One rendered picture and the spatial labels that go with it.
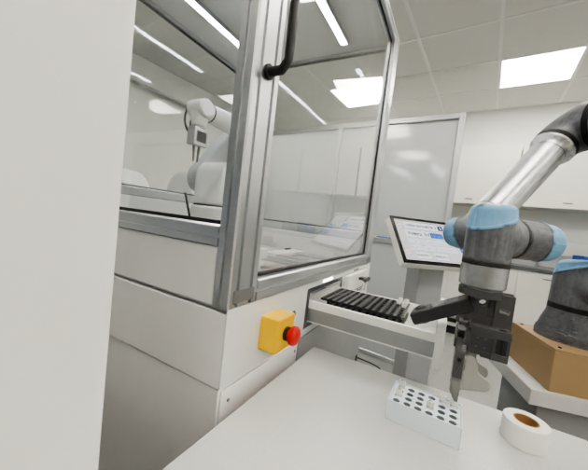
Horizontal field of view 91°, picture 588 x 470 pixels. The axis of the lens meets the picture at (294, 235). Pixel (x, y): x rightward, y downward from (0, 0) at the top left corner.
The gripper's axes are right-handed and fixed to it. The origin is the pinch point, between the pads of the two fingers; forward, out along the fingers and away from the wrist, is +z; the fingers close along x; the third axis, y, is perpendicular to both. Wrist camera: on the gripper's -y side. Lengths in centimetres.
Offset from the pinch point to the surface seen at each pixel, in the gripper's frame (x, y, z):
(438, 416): -5.1, -1.6, 3.6
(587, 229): 377, 115, -54
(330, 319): 8.4, -29.4, -3.1
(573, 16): 217, 46, -197
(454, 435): -7.0, 1.1, 4.8
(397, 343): 9.0, -12.2, -1.8
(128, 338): -27, -62, 2
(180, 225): -26, -49, -25
